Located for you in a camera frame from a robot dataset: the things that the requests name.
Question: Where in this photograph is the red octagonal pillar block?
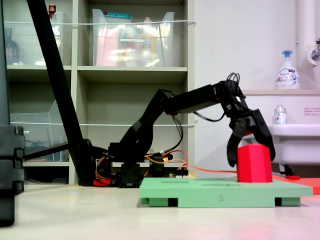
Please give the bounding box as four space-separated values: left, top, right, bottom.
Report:
236 143 273 183

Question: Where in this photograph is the green shape hole board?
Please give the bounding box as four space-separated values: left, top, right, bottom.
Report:
139 177 314 208

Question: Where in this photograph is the small clear sanitizer bottle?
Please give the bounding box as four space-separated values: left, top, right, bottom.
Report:
273 104 288 125

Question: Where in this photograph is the white sink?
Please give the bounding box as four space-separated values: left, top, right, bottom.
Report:
243 123 320 176

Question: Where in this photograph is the white foam soap pump bottle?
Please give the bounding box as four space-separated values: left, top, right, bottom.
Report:
275 49 301 90

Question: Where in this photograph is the metal faucet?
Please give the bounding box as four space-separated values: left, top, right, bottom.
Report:
306 38 320 66

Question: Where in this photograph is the beige shelf unit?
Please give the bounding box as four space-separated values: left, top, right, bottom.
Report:
0 0 196 186

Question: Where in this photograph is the yellow bottle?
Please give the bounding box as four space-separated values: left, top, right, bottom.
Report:
139 16 157 67

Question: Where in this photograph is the large clear plastic bin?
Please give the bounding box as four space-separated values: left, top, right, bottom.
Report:
91 8 176 68

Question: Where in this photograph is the red base clamp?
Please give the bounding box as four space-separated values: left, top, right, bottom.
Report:
93 176 112 187

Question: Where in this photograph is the black tripod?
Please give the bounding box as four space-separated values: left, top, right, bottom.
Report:
23 0 101 187

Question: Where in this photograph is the dark glass bottle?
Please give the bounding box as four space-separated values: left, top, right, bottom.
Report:
4 27 20 65

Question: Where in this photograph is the black arm motor cable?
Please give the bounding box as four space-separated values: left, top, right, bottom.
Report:
193 110 226 123

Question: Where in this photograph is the long orange wire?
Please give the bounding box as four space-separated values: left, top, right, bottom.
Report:
144 149 238 175

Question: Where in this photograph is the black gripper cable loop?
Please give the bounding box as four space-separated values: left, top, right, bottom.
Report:
224 72 248 101

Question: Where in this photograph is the long black cable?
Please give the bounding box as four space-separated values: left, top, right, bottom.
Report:
171 115 185 156

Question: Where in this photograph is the circuit board with wires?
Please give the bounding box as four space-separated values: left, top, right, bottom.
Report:
168 169 196 180

